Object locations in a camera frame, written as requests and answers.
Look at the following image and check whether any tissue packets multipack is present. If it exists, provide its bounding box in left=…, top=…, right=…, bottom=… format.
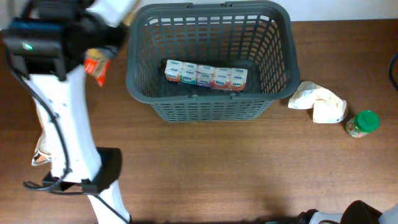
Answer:
left=165, top=60, right=248, bottom=91

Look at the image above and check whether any grey plastic shopping basket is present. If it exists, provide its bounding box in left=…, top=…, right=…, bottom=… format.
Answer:
left=126, top=1, right=300, bottom=122

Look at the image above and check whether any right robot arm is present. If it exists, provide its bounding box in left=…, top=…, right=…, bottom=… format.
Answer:
left=293, top=200, right=397, bottom=224

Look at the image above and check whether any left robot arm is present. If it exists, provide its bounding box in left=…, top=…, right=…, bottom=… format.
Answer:
left=3, top=0, right=135, bottom=223

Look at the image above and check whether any cream paper bag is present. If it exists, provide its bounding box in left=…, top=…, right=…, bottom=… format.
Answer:
left=288, top=81, right=348, bottom=124

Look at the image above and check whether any red orange pasta packet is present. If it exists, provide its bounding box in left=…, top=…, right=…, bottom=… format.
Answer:
left=84, top=49, right=111, bottom=86

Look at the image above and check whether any green lid glass jar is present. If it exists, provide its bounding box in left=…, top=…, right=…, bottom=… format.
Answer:
left=345, top=110, right=380, bottom=138

